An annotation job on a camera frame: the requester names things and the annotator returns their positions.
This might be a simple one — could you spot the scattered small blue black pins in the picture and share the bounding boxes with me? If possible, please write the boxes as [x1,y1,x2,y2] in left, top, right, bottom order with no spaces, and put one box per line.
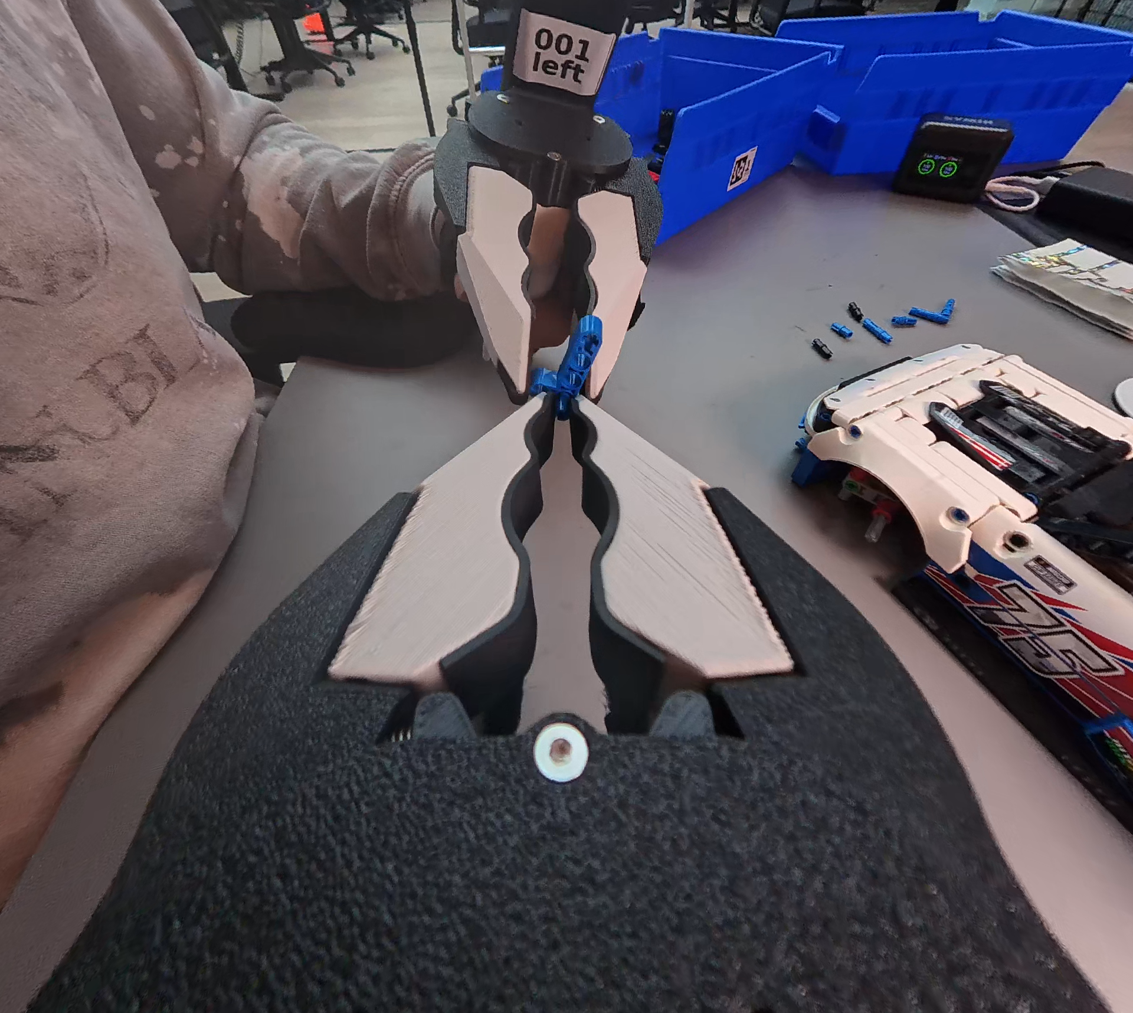
[810,298,957,361]

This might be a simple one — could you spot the person's left forearm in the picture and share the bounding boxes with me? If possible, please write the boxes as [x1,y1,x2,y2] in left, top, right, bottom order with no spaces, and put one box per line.
[155,92,457,301]

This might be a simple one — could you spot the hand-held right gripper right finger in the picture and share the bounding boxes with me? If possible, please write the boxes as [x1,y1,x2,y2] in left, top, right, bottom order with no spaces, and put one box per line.
[569,396,797,688]

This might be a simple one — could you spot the blue plastic bin square label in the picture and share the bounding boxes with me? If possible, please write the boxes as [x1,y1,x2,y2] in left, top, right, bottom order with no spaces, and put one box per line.
[482,25,842,244]

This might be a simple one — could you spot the person's left hand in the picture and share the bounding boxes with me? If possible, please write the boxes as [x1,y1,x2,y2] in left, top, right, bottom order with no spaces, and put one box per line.
[529,282,587,363]

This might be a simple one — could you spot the white looped cable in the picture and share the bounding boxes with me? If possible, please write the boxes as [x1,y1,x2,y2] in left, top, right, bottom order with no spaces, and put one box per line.
[984,174,1063,213]

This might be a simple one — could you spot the black device green round displays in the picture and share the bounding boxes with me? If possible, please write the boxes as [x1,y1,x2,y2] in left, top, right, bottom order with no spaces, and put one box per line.
[892,112,1014,204]

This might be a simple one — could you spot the blue brick connector piece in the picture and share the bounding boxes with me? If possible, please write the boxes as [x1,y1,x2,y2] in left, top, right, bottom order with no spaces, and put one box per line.
[529,313,605,421]

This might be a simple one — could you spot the black power adapter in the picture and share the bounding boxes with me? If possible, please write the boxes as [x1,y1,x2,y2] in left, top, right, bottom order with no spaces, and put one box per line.
[1036,165,1133,221]

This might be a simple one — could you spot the toy brick race car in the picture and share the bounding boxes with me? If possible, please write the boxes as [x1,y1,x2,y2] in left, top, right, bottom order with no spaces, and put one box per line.
[790,342,1133,802]

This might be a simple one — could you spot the folded sticker sheets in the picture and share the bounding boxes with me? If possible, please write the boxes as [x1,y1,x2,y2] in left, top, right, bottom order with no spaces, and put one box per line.
[991,238,1133,341]

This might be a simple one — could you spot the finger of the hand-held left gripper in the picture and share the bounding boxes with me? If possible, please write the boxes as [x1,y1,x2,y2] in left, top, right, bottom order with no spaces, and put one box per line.
[571,185,653,403]
[454,165,543,405]

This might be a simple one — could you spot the black elbow cushion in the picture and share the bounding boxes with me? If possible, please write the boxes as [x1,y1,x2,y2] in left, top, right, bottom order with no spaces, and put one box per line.
[230,289,481,370]

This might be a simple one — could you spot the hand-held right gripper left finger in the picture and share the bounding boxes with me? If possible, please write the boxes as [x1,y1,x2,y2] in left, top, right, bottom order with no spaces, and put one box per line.
[328,393,556,691]

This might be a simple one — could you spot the person in pink hoodie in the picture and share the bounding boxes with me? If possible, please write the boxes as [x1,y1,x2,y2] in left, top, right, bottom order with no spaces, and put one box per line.
[0,0,267,899]

